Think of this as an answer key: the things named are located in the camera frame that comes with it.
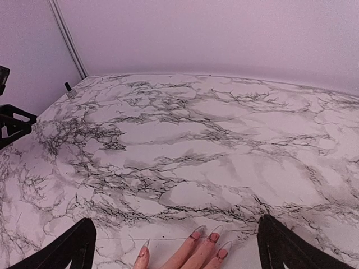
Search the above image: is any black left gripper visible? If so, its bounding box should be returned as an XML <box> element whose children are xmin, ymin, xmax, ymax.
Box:
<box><xmin>0</xmin><ymin>66</ymin><xmax>37</xmax><ymax>149</ymax></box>

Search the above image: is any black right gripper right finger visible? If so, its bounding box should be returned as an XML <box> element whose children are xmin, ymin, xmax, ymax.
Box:
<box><xmin>257</xmin><ymin>215</ymin><xmax>352</xmax><ymax>269</ymax></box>

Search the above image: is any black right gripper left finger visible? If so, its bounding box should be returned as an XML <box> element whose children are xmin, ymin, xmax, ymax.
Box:
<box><xmin>11</xmin><ymin>218</ymin><xmax>96</xmax><ymax>269</ymax></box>

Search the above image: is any left aluminium corner post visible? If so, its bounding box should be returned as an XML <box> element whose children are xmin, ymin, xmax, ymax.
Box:
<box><xmin>48</xmin><ymin>0</ymin><xmax>88</xmax><ymax>80</ymax></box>

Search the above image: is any person's hand with long nails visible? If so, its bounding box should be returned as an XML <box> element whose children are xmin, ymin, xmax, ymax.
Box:
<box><xmin>132</xmin><ymin>224</ymin><xmax>233</xmax><ymax>269</ymax></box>

